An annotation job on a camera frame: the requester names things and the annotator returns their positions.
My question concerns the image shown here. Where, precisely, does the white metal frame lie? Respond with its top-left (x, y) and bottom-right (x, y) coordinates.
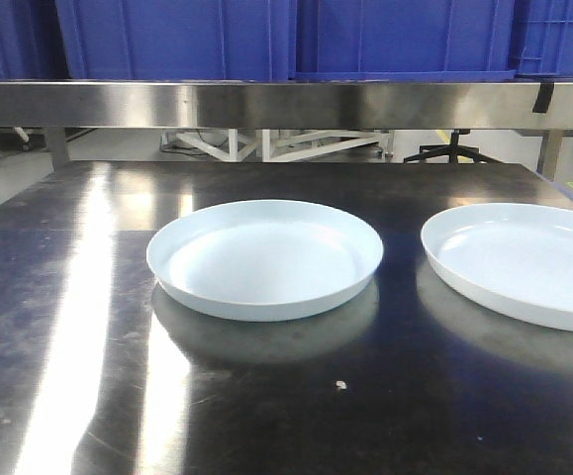
top-left (159, 129), bottom-right (395, 162)

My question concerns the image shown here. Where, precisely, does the blue plastic crate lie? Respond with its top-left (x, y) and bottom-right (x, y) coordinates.
top-left (294, 1), bottom-right (573, 82)
top-left (0, 1), bottom-right (68, 81)
top-left (55, 1), bottom-right (297, 82)

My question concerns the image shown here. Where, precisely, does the black tape strip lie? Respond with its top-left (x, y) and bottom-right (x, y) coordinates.
top-left (532, 81), bottom-right (555, 114)

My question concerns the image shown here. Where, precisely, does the black office chair base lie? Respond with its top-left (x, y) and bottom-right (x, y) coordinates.
top-left (402, 129), bottom-right (499, 163)

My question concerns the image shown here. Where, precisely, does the light blue plate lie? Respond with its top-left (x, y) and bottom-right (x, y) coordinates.
top-left (421, 203), bottom-right (573, 332)
top-left (146, 199), bottom-right (384, 322)

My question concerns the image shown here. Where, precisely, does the right blue plastic crate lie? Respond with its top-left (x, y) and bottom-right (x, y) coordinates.
top-left (294, 1), bottom-right (573, 82)

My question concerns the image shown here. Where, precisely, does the middle blue plastic crate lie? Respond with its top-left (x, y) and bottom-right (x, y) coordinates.
top-left (55, 1), bottom-right (297, 82)

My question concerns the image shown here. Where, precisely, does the stainless steel shelf rail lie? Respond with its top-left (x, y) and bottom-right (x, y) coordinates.
top-left (0, 81), bottom-right (573, 131)

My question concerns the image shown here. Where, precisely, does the left blue plastic crate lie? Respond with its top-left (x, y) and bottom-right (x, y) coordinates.
top-left (0, 1), bottom-right (68, 81)

